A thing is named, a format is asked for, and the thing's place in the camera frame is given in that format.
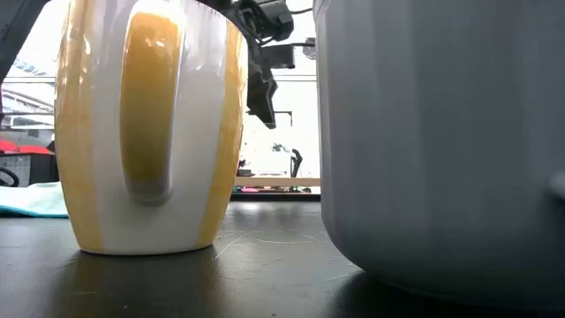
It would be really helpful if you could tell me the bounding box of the black lamp stand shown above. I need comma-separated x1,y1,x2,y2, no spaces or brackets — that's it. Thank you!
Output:
274,110,295,128

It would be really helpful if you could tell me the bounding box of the red band on shelf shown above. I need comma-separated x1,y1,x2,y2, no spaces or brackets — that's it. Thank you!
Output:
0,140,55,156

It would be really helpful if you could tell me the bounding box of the black round wall fixture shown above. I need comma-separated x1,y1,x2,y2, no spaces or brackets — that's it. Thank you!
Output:
303,37,318,61

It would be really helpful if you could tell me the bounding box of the yellow white striped mug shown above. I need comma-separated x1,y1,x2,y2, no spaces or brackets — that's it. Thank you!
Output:
54,0,249,256

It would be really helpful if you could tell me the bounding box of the grey mug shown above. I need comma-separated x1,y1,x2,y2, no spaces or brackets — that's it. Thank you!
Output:
312,0,565,311

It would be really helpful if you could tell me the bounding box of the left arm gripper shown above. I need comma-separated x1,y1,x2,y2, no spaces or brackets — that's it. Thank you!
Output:
200,0,296,130

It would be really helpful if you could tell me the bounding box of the wooden cutting board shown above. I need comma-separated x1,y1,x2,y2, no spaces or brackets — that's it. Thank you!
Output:
233,177,322,188

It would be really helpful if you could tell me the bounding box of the light blue cloth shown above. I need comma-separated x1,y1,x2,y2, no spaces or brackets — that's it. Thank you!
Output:
0,182,70,219

